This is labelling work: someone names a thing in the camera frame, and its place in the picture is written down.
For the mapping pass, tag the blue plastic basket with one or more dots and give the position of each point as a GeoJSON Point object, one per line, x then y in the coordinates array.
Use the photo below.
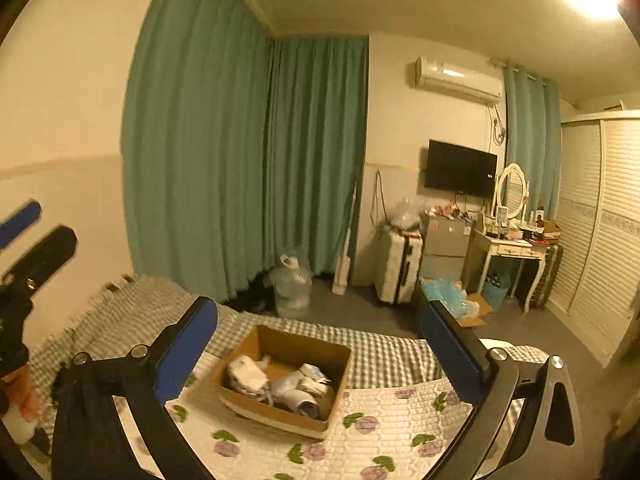
{"type": "Point", "coordinates": [496, 287]}

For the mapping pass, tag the white stick mop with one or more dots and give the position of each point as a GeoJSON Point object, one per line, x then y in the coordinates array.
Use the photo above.
{"type": "Point", "coordinates": [344, 260]}

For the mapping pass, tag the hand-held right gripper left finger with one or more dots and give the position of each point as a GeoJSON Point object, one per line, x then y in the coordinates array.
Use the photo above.
{"type": "Point", "coordinates": [185, 355]}

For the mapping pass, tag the white sock with green band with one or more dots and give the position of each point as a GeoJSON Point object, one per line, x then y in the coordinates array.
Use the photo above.
{"type": "Point", "coordinates": [316, 379]}

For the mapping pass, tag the narrow teal curtain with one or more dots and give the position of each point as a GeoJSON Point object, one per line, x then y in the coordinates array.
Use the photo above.
{"type": "Point", "coordinates": [530, 140]}

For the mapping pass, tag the floor box of blue bags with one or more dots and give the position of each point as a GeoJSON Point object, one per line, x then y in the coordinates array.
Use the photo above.
{"type": "Point", "coordinates": [452, 297]}

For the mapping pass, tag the white socks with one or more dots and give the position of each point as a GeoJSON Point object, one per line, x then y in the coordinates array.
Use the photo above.
{"type": "Point", "coordinates": [245, 376]}

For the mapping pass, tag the grey mini fridge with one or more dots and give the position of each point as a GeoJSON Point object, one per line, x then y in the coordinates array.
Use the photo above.
{"type": "Point", "coordinates": [445, 247]}

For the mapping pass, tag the white oval vanity mirror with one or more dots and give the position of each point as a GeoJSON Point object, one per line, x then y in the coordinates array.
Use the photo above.
{"type": "Point", "coordinates": [512, 191]}

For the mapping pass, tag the white dressing table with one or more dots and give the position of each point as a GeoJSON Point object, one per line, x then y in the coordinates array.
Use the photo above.
{"type": "Point", "coordinates": [510, 249]}

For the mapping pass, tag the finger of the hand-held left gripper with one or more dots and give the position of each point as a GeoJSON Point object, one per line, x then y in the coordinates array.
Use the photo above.
{"type": "Point", "coordinates": [47, 255]}
{"type": "Point", "coordinates": [20, 224]}

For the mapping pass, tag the white air conditioner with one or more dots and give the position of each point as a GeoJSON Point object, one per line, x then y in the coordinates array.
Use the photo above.
{"type": "Point", "coordinates": [457, 80]}

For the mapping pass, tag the person's left hand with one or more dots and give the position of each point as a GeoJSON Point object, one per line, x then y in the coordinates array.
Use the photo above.
{"type": "Point", "coordinates": [22, 395]}

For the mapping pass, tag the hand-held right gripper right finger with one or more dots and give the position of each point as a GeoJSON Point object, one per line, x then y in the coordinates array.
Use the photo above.
{"type": "Point", "coordinates": [450, 355]}

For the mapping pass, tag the white floral quilt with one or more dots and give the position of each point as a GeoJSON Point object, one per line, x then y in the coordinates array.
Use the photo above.
{"type": "Point", "coordinates": [380, 425]}

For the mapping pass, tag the blue white tissue pack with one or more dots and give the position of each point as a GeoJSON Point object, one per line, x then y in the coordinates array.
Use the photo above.
{"type": "Point", "coordinates": [292, 394]}

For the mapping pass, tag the dark suitcase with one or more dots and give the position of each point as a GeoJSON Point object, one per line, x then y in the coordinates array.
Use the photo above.
{"type": "Point", "coordinates": [547, 275]}

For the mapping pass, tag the white louvred wardrobe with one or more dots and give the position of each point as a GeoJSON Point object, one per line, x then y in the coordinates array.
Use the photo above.
{"type": "Point", "coordinates": [600, 240]}

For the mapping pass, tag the white suitcase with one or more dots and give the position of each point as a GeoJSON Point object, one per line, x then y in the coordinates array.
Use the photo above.
{"type": "Point", "coordinates": [397, 265]}

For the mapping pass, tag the clear water jug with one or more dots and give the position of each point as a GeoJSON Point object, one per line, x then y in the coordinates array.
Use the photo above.
{"type": "Point", "coordinates": [292, 290]}

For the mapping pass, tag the clear plastic bag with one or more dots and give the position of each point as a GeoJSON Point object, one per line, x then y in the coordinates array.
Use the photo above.
{"type": "Point", "coordinates": [406, 212]}

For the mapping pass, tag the black wall television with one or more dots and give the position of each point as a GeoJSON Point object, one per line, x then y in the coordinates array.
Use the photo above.
{"type": "Point", "coordinates": [461, 167]}

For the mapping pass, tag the brown cardboard box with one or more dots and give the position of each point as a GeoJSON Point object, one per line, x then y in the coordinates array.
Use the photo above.
{"type": "Point", "coordinates": [320, 355]}

